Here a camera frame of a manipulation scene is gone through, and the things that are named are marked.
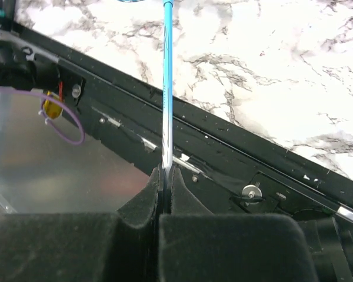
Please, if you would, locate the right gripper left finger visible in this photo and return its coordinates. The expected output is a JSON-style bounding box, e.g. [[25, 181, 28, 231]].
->
[[0, 168, 162, 281]]

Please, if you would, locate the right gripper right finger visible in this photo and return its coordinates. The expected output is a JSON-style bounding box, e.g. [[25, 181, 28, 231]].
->
[[158, 168, 318, 281]]

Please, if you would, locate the blue badminton racket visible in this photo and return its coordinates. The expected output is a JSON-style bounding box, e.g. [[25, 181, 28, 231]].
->
[[162, 1, 174, 173]]

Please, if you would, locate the black shuttlecock tube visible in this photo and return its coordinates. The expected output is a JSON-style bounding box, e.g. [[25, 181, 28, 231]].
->
[[0, 0, 16, 31]]

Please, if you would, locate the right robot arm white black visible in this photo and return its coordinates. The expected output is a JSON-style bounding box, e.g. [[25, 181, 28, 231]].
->
[[0, 168, 353, 281]]

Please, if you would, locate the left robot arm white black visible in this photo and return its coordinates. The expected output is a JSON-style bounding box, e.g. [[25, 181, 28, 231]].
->
[[0, 43, 35, 90]]

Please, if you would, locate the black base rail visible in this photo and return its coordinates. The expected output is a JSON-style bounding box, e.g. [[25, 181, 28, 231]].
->
[[0, 26, 353, 223]]

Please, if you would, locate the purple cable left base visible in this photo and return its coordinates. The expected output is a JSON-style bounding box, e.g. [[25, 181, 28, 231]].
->
[[0, 85, 86, 146]]

